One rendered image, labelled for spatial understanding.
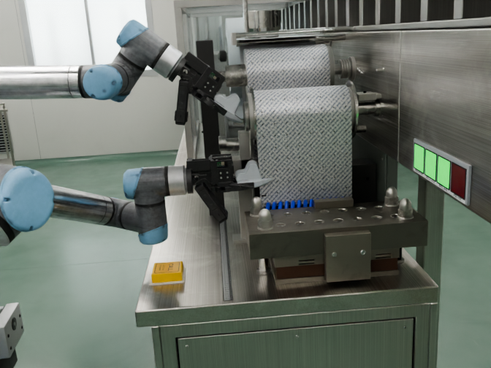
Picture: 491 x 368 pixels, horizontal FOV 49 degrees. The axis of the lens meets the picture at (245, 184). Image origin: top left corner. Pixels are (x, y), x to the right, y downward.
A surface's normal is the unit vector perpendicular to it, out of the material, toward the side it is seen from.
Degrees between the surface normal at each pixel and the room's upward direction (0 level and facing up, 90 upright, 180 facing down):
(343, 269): 90
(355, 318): 90
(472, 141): 90
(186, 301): 0
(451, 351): 0
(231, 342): 90
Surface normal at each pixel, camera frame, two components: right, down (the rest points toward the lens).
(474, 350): -0.06, -0.96
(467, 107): -1.00, 0.07
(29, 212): 0.88, 0.02
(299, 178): 0.07, 0.27
